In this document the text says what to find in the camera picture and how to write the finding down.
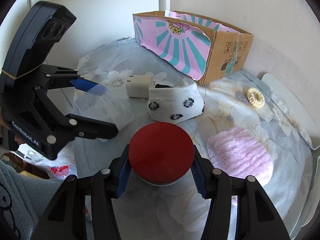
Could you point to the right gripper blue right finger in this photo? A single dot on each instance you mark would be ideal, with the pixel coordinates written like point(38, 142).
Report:
point(257, 217)

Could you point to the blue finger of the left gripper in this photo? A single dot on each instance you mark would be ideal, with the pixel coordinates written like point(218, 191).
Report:
point(54, 77)
point(88, 128)

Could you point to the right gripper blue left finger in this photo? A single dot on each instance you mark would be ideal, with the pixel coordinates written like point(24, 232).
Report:
point(64, 217)

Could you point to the clear plastic blister case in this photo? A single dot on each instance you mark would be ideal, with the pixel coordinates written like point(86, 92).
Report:
point(103, 104)

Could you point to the white charger cube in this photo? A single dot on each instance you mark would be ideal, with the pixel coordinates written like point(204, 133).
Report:
point(137, 86)

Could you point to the pink fluffy sock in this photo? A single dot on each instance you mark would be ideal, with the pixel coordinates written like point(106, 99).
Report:
point(239, 154)

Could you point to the red lid jar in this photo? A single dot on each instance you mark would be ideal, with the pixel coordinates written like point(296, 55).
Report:
point(161, 152)

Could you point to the white sock with black prints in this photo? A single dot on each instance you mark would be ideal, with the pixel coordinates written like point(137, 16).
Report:
point(175, 104)

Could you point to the person's left hand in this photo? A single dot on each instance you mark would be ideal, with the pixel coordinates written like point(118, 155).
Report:
point(18, 140)

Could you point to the white plastic bag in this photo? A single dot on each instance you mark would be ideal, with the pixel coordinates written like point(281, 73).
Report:
point(59, 168)

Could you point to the grey fleece sleeve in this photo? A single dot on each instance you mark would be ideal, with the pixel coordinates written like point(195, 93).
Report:
point(23, 201)

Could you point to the yellow hair scrunchie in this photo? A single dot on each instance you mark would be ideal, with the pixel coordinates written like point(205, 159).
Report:
point(255, 97)

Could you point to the cardboard box with pink liner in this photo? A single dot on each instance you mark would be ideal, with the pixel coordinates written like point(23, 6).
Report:
point(203, 48)

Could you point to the white bed rail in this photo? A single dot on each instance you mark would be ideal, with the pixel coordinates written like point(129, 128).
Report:
point(297, 116)

